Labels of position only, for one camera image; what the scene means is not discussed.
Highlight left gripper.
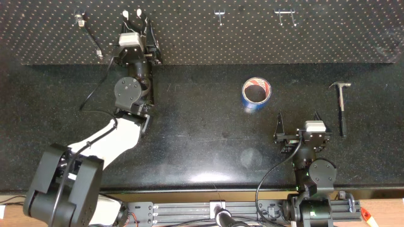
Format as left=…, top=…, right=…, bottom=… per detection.
left=112, top=19, right=163, bottom=67

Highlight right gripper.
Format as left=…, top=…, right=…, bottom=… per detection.
left=273, top=111, right=333, bottom=154

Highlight black and white pliers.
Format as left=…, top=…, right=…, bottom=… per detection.
left=121, top=8, right=150, bottom=33

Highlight hammer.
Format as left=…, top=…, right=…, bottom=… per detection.
left=328, top=80, right=352, bottom=139

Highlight roll of blue tape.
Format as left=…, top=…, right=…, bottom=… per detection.
left=241, top=76, right=273, bottom=111

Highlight wrench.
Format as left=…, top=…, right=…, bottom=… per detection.
left=73, top=11, right=105, bottom=60

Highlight black pegboard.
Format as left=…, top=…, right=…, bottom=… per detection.
left=0, top=0, right=404, bottom=66

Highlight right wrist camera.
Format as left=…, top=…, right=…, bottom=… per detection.
left=304, top=120, right=327, bottom=134

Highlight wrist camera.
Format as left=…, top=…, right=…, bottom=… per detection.
left=304, top=120, right=327, bottom=134
left=117, top=32, right=145, bottom=47

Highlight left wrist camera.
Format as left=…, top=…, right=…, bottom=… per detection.
left=117, top=32, right=145, bottom=47

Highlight black cable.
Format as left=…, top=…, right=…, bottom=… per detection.
left=47, top=55, right=119, bottom=227
left=254, top=137, right=304, bottom=222

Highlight mounting rail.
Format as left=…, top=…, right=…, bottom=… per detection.
left=121, top=190, right=362, bottom=227

